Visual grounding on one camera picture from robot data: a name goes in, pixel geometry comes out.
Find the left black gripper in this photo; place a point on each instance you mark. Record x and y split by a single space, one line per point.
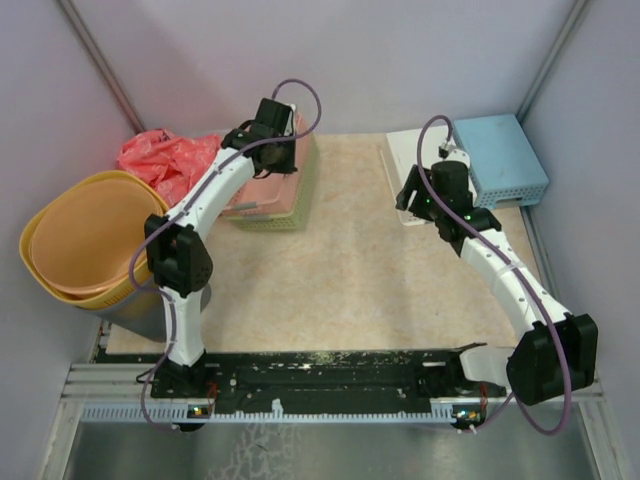
287 167

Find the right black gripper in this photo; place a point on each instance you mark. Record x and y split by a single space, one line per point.
405 196

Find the pink perforated plastic basket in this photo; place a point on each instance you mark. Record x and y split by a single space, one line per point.
271 118

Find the blue perforated plastic basket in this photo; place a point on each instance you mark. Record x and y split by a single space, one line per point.
504 169

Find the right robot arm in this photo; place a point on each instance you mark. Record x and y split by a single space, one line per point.
556 350

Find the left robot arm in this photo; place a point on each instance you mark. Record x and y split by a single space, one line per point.
175 251

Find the green perforated plastic basket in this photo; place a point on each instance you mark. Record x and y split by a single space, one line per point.
307 190

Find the red plastic bag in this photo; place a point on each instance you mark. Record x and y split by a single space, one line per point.
170 164

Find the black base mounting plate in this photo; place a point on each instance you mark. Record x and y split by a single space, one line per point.
387 381

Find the grey plastic bin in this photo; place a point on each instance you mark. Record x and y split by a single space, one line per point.
143 312

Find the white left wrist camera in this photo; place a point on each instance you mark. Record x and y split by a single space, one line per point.
291 128

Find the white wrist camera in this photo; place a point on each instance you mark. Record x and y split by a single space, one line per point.
291 128
448 151

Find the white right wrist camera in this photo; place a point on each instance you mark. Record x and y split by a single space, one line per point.
448 151

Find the aluminium frame rail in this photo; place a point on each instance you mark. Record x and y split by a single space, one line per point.
104 382

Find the white slotted cable duct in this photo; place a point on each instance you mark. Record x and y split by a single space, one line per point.
191 413

